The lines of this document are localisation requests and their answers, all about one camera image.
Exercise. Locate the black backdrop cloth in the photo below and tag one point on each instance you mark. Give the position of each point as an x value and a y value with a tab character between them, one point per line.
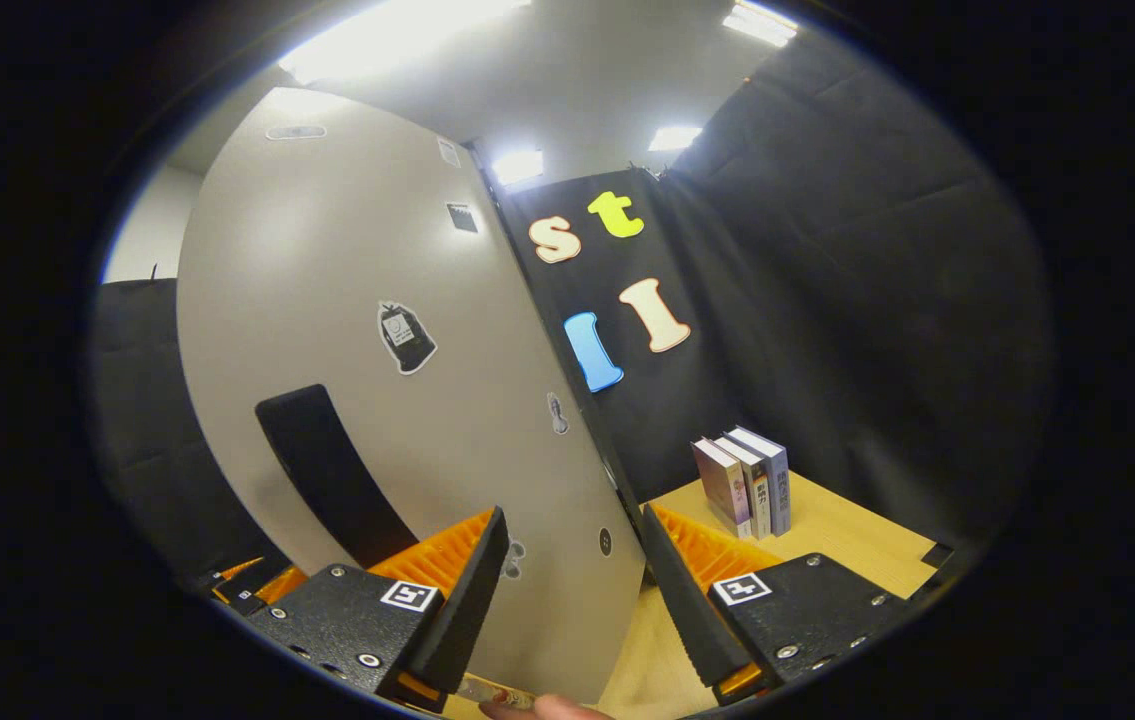
827	250

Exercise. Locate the ceiling light panel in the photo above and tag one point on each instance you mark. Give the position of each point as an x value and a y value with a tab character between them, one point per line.
759	22
517	167
397	40
675	138

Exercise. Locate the purple cover book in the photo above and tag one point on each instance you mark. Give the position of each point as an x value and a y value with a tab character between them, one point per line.
722	490

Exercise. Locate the beige cabinet door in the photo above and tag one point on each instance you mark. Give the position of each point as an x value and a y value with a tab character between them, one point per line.
347	250

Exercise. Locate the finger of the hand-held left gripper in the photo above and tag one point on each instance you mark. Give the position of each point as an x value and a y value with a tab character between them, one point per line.
282	588
257	575

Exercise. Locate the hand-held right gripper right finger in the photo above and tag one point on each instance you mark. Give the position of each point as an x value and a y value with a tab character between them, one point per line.
687	600

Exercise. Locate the white spine book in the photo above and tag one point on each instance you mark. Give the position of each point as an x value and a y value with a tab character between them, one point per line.
757	495

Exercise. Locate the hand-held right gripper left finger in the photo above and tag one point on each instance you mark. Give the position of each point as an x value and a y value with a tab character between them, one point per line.
462	600

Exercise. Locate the grey spine book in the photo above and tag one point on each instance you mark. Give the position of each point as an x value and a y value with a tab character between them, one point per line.
780	490

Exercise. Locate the grey cabinet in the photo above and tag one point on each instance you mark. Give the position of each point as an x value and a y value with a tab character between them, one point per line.
599	425

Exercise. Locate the clear plastic bottle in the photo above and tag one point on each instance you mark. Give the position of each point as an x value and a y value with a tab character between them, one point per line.
487	688

